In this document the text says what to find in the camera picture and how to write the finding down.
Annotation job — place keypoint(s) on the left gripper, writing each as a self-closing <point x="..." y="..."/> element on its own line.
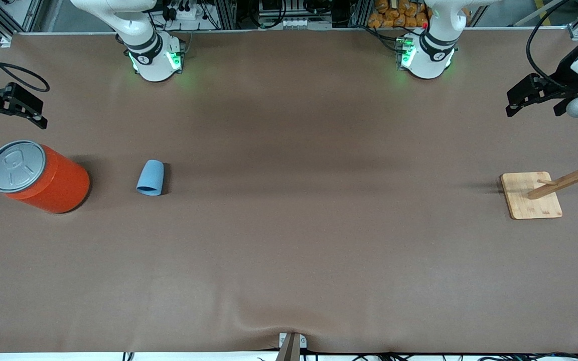
<point x="567" y="69"/>

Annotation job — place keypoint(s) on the orange snack packets pile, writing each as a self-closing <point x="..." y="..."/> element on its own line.
<point x="394" y="17"/>

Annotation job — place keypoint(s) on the light blue cup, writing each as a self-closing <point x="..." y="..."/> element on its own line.
<point x="151" y="175"/>

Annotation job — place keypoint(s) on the orange can with silver lid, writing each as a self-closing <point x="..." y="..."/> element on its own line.
<point x="58" y="185"/>

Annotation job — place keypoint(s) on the brown table mat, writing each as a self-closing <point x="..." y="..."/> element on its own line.
<point x="289" y="225"/>

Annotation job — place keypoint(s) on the wooden mug tree stand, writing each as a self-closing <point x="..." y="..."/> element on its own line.
<point x="530" y="198"/>

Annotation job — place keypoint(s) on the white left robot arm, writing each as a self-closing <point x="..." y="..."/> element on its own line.
<point x="427" y="62"/>

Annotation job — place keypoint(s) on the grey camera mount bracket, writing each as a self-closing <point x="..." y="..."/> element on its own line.
<point x="291" y="348"/>

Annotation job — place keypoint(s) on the white power strip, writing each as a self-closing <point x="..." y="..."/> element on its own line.
<point x="186" y="14"/>

